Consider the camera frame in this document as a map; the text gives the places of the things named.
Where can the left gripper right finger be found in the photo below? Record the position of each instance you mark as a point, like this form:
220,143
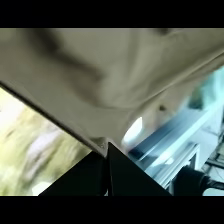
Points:
131,180

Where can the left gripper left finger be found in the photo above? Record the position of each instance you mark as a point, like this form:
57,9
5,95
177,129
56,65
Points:
85,178

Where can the beige shirt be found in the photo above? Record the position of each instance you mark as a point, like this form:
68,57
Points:
110,73

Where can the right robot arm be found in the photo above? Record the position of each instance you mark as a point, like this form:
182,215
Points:
191,181

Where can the silver frame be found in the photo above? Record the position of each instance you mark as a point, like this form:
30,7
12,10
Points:
173,143

